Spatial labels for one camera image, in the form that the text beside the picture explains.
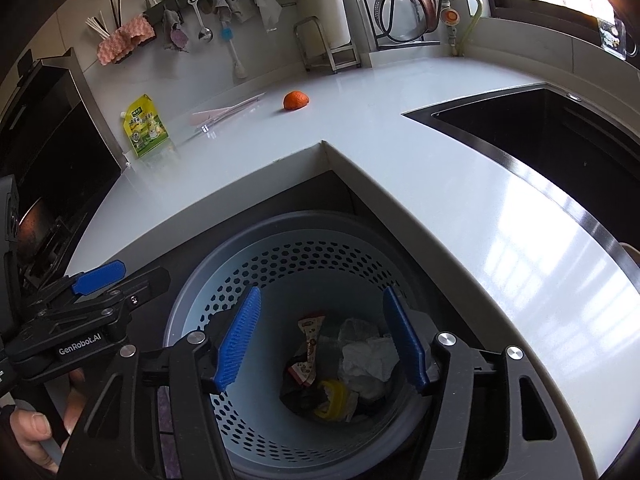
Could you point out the black dish rack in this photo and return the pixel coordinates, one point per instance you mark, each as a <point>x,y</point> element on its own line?
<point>400,46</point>

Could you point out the red snack wrapper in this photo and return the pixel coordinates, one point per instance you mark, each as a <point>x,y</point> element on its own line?
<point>310,345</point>

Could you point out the stainless steel rack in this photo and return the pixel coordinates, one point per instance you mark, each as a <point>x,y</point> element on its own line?
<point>345,60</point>

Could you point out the yellow green pouch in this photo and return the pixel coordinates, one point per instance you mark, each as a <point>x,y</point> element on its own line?
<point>145,127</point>

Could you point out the white cloth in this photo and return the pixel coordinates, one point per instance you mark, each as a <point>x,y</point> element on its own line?
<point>267,2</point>

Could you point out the person's left hand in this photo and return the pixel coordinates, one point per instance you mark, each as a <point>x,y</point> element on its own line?
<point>30,430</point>

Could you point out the grey perforated trash bin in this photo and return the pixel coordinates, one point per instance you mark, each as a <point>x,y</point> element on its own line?
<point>280,270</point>

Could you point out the glass pot lid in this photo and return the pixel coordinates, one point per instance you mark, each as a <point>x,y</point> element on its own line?
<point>400,15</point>

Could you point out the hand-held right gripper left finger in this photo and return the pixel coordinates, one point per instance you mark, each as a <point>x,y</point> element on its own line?
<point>237,340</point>

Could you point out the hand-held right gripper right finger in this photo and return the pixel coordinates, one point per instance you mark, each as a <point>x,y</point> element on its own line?
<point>405,340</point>

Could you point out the purple grey cloth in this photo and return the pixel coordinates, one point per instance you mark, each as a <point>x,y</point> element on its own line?
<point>177,37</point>

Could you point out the yellow plastic wrapper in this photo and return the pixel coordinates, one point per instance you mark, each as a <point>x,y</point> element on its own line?
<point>332,392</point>

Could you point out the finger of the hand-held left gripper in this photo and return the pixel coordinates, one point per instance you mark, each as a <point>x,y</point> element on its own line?
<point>97,277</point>
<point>145,282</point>

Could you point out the clear plastic straw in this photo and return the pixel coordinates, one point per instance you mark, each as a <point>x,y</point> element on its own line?
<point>202,128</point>

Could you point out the pink cloth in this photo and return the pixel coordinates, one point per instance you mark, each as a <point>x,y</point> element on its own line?
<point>122,40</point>

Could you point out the orange peel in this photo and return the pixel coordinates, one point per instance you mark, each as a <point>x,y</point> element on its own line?
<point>296,101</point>

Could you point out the black kitchen sink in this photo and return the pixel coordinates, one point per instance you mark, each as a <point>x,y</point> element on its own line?
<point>550,150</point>

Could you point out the black glass cooktop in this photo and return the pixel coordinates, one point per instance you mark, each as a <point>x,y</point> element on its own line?
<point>50,150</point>

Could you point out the chopsticks bundle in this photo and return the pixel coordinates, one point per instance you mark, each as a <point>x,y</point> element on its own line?
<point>97,30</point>

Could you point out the clear plastic holder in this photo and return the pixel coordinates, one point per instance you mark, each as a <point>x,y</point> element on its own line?
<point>612,35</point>

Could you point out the steel ladle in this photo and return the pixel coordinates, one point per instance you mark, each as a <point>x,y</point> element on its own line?
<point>205,35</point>

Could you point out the white plastic bag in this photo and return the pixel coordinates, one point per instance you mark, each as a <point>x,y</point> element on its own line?
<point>367,360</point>

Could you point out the orange white gas gauge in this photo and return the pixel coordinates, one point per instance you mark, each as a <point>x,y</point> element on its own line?
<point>450,17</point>

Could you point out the blue head white brush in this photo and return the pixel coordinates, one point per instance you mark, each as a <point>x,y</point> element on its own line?
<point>227,35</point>

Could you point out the pink paper slip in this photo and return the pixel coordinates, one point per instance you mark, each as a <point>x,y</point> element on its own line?
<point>215,112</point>

